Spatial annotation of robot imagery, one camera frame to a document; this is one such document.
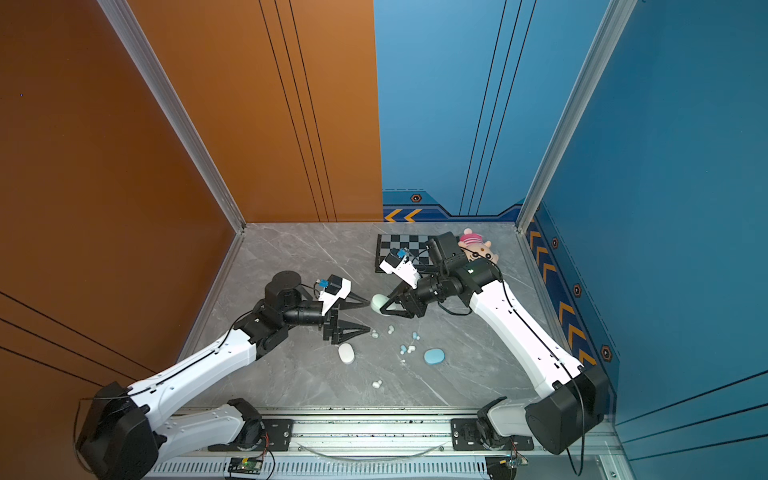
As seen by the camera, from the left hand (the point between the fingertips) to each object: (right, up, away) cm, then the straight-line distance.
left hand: (368, 314), depth 68 cm
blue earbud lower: (+9, -14, +18) cm, 25 cm away
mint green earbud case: (+3, +3, -1) cm, 4 cm away
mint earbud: (+5, -9, +22) cm, 25 cm away
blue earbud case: (+17, -16, +17) cm, 29 cm away
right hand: (+4, +3, +1) cm, 5 cm away
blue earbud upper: (+12, -11, +21) cm, 27 cm away
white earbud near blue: (+11, -14, +19) cm, 26 cm away
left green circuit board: (-29, -37, +3) cm, 48 cm away
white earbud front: (+1, -22, +12) cm, 25 cm away
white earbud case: (-8, -15, +17) cm, 24 cm away
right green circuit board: (+35, -35, +1) cm, 49 cm away
